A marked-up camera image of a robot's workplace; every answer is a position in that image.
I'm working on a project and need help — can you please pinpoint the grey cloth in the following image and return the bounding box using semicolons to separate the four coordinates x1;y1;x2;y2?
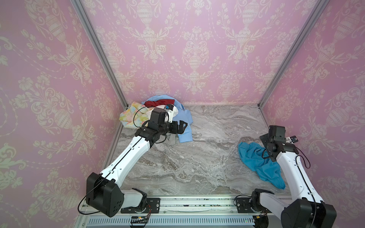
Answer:
165;134;178;145

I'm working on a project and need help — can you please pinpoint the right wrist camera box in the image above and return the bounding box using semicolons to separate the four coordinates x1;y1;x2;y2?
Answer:
286;136;298;144

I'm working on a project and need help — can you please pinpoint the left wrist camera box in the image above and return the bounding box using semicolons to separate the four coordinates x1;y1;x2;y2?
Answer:
164;104;175;112

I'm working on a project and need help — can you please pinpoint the teal cloth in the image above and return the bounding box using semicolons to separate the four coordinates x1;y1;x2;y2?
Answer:
238;142;286;190

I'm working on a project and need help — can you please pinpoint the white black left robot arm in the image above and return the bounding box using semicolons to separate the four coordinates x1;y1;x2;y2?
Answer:
84;104;188;218

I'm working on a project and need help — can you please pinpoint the aluminium corner post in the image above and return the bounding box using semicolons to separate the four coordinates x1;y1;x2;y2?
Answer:
258;0;329;111
71;0;128;109

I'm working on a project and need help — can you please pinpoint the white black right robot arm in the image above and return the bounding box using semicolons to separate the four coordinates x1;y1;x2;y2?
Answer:
251;125;337;228

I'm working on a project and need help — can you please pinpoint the left aluminium corner post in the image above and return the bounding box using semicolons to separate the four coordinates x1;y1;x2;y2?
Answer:
71;0;128;109

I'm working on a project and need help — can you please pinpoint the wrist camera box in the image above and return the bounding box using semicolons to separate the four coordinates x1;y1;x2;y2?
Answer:
164;104;175;112
286;136;298;144

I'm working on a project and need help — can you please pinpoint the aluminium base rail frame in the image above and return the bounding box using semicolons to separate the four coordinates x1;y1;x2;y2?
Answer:
75;185;326;228

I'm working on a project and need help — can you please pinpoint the light blue cloth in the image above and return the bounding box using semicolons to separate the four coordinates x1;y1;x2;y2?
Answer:
142;94;194;143

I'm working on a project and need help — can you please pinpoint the dark red cloth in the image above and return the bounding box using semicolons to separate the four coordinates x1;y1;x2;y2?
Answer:
144;99;175;107

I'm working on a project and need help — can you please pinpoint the floral yellow pastel cloth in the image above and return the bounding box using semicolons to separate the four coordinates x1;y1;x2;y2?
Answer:
119;102;154;129

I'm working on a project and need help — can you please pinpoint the right aluminium corner post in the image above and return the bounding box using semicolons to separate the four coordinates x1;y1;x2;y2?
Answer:
258;0;329;111

